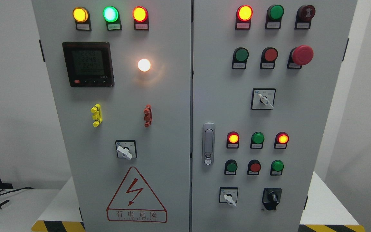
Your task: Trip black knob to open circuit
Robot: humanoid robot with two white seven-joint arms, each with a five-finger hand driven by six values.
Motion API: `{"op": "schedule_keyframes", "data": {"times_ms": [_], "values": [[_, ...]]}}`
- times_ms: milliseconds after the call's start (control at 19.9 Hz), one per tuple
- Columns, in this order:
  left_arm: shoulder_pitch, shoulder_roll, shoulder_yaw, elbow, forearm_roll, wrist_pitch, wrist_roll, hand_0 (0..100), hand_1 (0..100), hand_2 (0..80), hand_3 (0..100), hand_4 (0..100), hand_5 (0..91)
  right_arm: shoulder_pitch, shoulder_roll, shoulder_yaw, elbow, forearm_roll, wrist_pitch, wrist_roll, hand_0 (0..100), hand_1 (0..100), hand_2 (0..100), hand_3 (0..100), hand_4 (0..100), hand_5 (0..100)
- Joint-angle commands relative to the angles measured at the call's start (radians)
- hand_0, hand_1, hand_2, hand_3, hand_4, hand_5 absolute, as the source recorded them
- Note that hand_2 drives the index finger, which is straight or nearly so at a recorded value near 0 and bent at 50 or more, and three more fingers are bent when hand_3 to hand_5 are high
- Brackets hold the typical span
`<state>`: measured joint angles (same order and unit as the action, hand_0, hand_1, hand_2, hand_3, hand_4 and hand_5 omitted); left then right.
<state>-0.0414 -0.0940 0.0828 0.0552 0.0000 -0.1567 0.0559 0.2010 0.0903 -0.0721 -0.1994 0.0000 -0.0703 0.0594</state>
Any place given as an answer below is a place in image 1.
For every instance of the black rotary knob switch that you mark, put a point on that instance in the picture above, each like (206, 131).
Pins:
(271, 198)

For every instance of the grey electrical cabinet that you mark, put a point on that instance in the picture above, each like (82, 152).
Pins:
(190, 45)

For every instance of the red terminal connector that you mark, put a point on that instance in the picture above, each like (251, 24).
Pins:
(148, 115)

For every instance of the red lit indicator middle left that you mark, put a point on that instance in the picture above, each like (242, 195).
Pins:
(232, 140)

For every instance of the white lit indicator light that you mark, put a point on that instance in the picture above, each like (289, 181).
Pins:
(144, 65)

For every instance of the green push button lower left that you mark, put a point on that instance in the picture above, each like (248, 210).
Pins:
(230, 167)

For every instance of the green push button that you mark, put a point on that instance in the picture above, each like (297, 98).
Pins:
(240, 57)
(277, 168)
(230, 167)

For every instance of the green indicator middle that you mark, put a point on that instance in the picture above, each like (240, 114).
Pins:
(257, 140)

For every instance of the green push button upper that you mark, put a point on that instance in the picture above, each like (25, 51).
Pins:
(240, 57)

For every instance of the red push button lower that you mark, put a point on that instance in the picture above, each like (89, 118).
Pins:
(254, 167)

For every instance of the red push button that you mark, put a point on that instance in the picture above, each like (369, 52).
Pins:
(254, 167)
(269, 56)

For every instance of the yellow terminal connector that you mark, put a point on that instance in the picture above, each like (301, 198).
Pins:
(96, 115)

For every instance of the red indicator middle right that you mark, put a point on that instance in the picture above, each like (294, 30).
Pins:
(281, 140)

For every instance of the red electric hazard warning sticker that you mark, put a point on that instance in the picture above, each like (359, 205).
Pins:
(135, 201)

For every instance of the red push button upper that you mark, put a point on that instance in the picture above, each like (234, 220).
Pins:
(269, 56)

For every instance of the green push button lower right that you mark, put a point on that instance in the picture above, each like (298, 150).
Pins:
(277, 168)

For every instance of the black digital power meter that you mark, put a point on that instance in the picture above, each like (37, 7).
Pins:
(89, 64)

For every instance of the red lit indicator light left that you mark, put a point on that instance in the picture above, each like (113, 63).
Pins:
(140, 17)

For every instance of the red lit indicator top right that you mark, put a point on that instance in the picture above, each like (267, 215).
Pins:
(243, 17)

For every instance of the green lit indicator light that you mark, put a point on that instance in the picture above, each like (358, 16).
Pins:
(112, 18)

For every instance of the red emergency stop button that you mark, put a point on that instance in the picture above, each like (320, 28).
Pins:
(299, 56)

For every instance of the green indicator top right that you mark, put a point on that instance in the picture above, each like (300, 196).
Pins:
(274, 16)

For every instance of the yellow indicator light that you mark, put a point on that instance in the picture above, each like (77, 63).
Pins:
(82, 19)

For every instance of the dark red buzzer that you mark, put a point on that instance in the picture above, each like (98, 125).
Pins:
(304, 16)

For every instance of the white platform with hazard stripes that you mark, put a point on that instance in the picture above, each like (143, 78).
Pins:
(323, 212)

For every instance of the silver door lock handle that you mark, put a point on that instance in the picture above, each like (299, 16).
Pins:
(208, 141)

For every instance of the white selector switch left door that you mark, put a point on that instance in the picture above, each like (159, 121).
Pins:
(126, 149)

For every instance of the white selector switch upper right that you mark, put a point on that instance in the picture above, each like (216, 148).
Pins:
(263, 98)

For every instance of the white selector switch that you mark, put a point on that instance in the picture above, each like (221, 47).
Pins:
(263, 98)
(228, 195)

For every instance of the white selector switch lower right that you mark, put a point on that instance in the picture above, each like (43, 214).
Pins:
(228, 195)

